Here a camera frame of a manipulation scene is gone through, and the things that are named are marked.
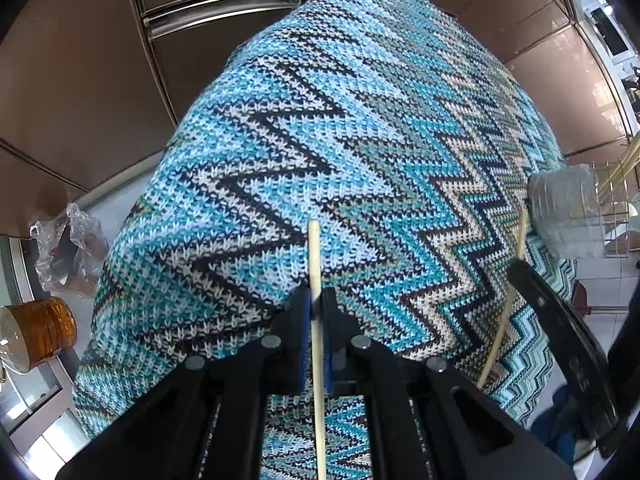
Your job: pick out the bamboo chopstick three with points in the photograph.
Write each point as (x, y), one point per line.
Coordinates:
(621, 169)

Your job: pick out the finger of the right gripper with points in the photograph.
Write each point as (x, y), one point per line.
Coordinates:
(578, 354)

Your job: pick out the bamboo chopstick one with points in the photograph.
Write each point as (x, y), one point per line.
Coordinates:
(317, 352)

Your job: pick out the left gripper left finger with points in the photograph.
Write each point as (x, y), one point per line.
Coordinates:
(206, 418)

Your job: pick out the bamboo chopstick two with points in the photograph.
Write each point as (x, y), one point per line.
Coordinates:
(507, 305)

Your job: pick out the amber glass jar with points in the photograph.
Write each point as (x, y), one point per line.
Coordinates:
(34, 332)

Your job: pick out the zigzag knitted table cloth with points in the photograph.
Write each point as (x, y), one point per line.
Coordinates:
(411, 144)

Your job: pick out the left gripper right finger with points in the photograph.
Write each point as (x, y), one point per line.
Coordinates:
(425, 420)

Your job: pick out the clear wire utensil holder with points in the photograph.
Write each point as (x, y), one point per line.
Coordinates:
(573, 224)

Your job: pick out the white microwave oven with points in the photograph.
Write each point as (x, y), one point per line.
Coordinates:
(601, 16)

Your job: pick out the crumpled plastic bag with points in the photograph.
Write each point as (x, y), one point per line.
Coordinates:
(71, 252)

